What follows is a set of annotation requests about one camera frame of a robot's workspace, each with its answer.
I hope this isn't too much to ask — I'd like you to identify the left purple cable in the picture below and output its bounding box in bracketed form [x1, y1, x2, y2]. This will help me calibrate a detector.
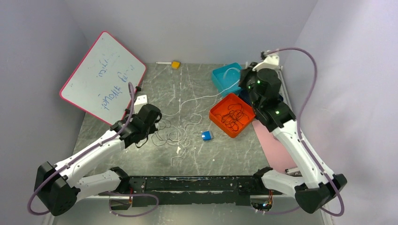
[27, 82, 160, 218]

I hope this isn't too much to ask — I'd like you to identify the black cable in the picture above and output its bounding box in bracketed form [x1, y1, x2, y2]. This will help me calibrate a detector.
[214, 104, 251, 129]

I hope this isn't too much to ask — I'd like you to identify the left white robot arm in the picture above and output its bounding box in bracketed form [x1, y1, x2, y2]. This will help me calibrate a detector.
[27, 104, 162, 216]

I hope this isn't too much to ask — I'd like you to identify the blue white small block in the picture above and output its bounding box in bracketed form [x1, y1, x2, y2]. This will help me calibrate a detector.
[201, 131, 213, 141]

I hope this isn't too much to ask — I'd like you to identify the white cable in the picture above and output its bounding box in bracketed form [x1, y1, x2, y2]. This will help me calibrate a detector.
[161, 67, 242, 118]

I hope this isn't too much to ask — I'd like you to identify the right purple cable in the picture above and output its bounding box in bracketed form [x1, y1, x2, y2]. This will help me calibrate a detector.
[255, 47, 345, 218]

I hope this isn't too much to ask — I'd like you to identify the teal plastic box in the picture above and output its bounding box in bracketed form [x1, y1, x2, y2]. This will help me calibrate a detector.
[211, 63, 242, 97]

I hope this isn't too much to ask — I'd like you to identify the pink-framed whiteboard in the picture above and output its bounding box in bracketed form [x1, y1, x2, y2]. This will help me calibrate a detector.
[59, 31, 146, 124]

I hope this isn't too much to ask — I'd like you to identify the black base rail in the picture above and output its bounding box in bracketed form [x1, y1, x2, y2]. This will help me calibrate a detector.
[113, 175, 279, 211]

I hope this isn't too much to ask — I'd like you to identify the orange plastic box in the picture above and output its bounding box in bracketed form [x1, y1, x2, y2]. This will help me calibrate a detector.
[209, 93, 255, 138]

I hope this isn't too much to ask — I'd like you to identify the purple cable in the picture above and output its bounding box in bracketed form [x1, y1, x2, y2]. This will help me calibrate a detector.
[255, 47, 345, 218]
[27, 82, 160, 218]

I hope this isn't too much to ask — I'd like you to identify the navy plastic box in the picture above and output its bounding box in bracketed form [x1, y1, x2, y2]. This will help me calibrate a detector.
[239, 90, 284, 109]

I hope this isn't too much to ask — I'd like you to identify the cable bundle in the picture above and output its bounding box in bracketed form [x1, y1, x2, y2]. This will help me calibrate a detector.
[151, 113, 203, 167]

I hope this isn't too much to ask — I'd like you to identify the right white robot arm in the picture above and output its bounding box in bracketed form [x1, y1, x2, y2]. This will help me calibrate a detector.
[238, 67, 347, 213]

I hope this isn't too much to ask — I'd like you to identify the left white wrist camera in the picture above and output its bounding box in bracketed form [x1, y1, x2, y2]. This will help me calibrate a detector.
[134, 95, 148, 113]

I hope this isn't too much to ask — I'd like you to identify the yellow small block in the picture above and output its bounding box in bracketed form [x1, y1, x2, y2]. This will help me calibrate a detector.
[170, 61, 181, 69]

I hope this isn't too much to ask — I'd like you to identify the pink mat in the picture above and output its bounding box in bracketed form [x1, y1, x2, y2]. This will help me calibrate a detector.
[252, 120, 297, 173]

